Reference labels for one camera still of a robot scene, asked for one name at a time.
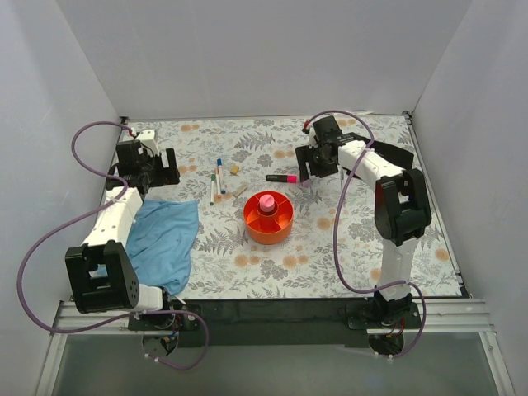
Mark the black folded cloth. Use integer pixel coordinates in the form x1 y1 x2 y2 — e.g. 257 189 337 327
370 140 414 170

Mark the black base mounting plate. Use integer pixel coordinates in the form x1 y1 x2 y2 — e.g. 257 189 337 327
127 299 422 347

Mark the green capped marker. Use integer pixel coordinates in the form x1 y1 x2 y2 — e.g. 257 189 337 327
209 174 216 206

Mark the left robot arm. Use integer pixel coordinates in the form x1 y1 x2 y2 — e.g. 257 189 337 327
65 137 180 330

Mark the light blue cloth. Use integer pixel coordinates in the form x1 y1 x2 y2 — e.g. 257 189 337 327
94 199 200 295

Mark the pink capped glue bottle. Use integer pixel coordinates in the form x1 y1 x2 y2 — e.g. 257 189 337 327
258 194 276 215

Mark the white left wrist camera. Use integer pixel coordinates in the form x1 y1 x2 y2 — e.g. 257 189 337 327
136 130 159 157

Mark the orange capped marker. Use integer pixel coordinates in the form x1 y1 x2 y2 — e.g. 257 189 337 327
214 167 221 196

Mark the aluminium front rail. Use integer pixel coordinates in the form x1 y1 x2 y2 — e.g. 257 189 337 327
51 299 496 335

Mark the blue capped marker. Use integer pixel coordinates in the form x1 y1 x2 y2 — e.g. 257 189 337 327
217 158 227 195

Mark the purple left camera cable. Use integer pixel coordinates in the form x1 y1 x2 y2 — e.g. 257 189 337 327
19 120 210 370

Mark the orange round divided organizer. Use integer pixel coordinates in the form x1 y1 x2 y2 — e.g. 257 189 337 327
243 191 295 245

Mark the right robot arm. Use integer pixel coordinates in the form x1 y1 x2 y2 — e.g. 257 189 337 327
295 111 431 328

